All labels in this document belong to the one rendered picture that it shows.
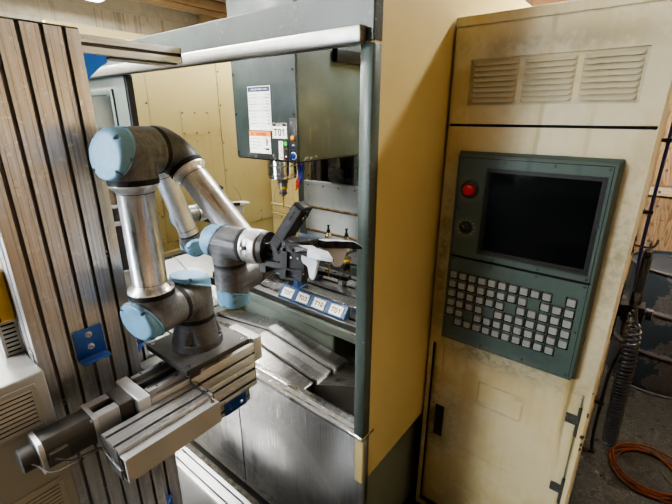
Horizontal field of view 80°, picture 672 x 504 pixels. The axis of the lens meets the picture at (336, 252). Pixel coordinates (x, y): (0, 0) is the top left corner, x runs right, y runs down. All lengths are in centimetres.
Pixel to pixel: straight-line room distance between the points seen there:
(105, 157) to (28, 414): 67
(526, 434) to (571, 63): 125
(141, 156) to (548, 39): 112
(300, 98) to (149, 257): 109
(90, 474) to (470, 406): 133
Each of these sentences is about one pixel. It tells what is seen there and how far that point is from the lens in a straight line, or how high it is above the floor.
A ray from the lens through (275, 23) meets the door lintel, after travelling 131.
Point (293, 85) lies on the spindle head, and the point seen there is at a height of 196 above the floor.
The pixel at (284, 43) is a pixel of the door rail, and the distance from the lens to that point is 123.
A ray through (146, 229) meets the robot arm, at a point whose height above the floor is 157.
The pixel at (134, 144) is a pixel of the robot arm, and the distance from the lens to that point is 102.
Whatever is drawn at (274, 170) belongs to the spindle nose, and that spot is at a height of 155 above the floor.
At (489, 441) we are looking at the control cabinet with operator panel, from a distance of 185.
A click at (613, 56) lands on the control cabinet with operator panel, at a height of 198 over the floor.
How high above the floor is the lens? 183
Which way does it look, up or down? 19 degrees down
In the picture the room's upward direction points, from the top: straight up
